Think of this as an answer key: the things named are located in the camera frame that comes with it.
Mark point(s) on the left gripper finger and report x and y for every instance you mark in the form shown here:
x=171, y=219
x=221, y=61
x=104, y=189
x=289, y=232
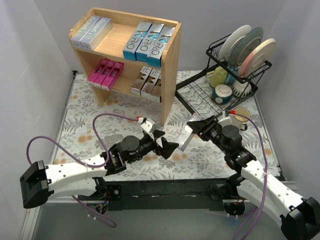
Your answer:
x=167, y=148
x=157, y=134

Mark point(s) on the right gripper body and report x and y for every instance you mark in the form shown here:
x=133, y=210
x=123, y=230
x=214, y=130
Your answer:
x=204, y=127

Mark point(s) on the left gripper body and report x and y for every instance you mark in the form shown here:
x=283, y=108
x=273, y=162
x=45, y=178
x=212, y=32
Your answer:
x=158, y=144

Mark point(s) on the silver Protect toothpaste box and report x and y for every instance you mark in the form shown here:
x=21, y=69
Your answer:
x=96, y=34
x=187, y=134

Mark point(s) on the silver black gold toothpaste box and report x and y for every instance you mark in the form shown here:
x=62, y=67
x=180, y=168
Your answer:
x=150, y=83

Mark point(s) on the pink toothpaste box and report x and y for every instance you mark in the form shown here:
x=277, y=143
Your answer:
x=99, y=80
x=112, y=76
x=97, y=71

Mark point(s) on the silver toothpaste box slanted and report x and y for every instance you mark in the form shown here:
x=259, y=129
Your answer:
x=83, y=30

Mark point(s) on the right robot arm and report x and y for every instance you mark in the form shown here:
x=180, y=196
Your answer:
x=297, y=217

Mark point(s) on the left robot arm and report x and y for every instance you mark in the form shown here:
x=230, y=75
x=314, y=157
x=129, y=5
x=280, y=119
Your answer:
x=40, y=181

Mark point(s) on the cream enamel mug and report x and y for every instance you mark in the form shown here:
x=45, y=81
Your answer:
x=240, y=120

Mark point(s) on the teal spotted bowl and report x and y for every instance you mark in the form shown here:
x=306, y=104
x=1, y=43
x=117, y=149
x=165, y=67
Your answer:
x=222, y=94

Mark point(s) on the black striped white bowl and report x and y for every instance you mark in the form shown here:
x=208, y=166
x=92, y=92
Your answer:
x=241, y=90

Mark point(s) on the green mug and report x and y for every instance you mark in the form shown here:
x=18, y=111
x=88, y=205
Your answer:
x=217, y=76

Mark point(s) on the blue mug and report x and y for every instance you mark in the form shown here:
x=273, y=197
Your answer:
x=230, y=79

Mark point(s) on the floral table mat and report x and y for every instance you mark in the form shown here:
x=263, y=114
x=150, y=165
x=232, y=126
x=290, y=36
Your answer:
x=86, y=123

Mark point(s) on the pink and cream plate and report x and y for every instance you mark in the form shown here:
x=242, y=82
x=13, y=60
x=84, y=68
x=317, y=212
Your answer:
x=256, y=58

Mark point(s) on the grey speckled plate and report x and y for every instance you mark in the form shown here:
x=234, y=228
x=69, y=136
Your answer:
x=245, y=46

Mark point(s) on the white plate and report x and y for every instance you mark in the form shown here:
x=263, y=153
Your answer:
x=232, y=41

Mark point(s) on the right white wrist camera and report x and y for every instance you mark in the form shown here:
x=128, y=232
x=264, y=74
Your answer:
x=226, y=119

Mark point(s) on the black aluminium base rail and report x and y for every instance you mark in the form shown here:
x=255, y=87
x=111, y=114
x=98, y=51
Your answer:
x=214, y=194

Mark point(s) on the black wire dish rack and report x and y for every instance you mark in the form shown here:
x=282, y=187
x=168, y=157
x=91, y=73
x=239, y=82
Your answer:
x=195, y=93

